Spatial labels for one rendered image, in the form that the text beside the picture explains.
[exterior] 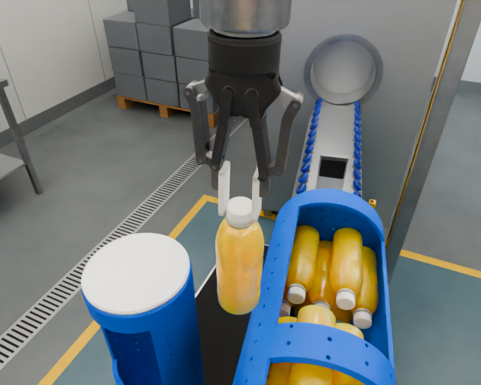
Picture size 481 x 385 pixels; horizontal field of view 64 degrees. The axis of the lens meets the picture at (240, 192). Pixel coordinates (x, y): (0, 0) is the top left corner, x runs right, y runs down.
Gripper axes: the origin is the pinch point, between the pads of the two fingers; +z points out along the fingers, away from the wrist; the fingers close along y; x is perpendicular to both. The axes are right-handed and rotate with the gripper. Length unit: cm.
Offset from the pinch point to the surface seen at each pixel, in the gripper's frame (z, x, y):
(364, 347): 27.5, -0.6, -21.4
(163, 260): 46, -26, 27
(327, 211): 32, -41, -13
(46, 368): 151, -36, 103
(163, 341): 60, -12, 22
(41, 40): 71, -285, 266
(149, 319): 50, -10, 24
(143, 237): 46, -33, 36
